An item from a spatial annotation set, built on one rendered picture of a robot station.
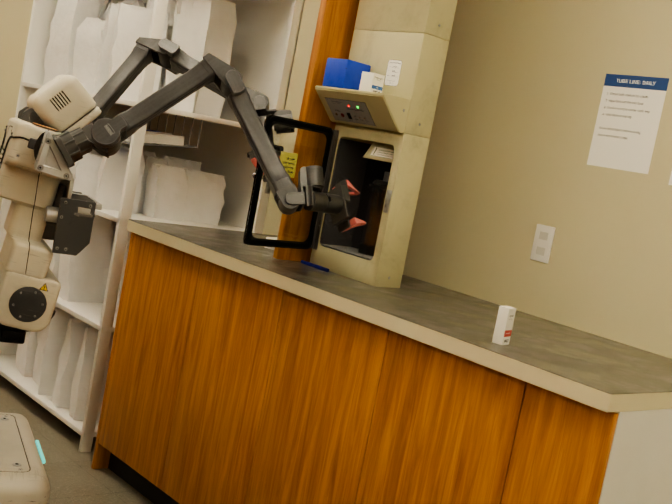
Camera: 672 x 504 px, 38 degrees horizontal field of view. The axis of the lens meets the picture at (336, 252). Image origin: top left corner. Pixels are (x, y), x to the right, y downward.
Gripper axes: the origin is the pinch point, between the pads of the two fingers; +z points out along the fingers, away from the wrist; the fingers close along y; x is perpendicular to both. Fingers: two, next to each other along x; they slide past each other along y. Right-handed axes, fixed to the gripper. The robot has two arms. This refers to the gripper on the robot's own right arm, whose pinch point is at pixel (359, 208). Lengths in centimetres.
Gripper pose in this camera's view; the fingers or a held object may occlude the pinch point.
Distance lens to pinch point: 286.7
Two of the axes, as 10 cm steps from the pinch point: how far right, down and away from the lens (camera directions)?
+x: -6.4, 3.7, 6.8
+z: 7.5, 0.9, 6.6
